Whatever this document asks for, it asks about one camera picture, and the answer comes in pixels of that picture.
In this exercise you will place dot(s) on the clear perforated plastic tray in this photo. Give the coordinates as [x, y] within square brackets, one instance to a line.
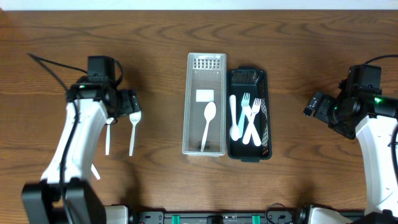
[205, 71]

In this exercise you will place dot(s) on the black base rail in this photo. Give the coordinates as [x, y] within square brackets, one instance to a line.
[217, 217]

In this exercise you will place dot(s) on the white plastic spoon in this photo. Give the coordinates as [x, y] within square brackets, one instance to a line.
[95, 172]
[134, 119]
[209, 114]
[234, 129]
[108, 137]

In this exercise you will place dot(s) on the pale green plastic fork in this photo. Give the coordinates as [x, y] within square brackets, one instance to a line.
[244, 101]

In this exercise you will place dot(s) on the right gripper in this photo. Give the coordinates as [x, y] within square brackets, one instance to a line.
[321, 108]

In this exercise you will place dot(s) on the dark green plastic basket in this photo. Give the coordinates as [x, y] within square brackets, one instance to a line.
[252, 80]

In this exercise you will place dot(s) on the white label in tray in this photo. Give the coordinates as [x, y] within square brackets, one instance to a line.
[204, 95]

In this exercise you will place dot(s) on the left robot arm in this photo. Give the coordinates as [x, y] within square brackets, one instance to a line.
[64, 193]

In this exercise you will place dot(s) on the white plastic fork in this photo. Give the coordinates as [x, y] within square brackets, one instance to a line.
[252, 118]
[255, 137]

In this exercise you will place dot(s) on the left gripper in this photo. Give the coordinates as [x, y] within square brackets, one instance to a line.
[130, 103]

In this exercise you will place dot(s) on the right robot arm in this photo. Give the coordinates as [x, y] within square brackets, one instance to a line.
[361, 112]

